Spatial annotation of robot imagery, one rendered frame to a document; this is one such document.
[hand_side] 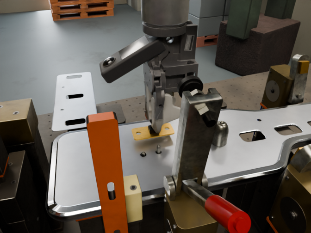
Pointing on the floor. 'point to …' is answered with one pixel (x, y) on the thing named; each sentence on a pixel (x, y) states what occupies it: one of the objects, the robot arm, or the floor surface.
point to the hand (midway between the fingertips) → (152, 125)
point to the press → (256, 36)
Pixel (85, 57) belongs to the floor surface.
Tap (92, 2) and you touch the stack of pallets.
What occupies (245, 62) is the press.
